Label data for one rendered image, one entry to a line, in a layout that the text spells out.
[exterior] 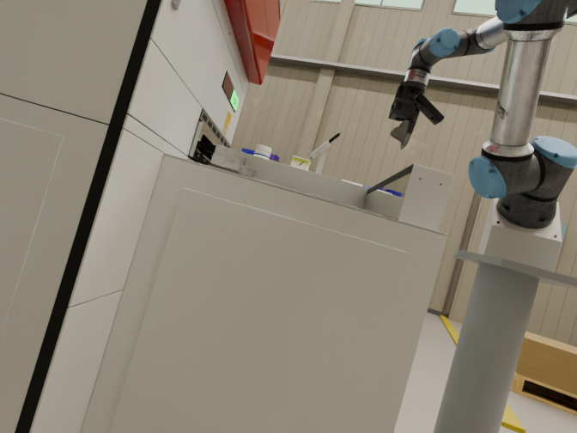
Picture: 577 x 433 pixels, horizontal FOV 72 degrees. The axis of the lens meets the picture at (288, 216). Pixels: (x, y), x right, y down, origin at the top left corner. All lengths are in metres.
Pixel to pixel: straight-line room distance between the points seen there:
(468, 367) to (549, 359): 2.58
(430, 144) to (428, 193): 7.17
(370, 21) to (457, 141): 3.11
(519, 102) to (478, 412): 0.81
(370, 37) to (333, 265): 8.37
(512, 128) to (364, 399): 0.71
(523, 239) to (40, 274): 1.16
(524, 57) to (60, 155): 0.94
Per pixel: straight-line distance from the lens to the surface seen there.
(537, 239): 1.29
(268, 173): 1.46
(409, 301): 0.88
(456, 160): 8.05
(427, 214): 0.94
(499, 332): 1.27
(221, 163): 1.10
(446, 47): 1.34
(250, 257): 0.84
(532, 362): 3.84
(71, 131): 0.75
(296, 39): 9.43
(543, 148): 1.20
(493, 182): 1.11
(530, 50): 1.06
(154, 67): 0.77
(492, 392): 1.30
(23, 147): 0.78
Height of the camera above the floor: 0.74
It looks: 2 degrees up
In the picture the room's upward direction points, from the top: 16 degrees clockwise
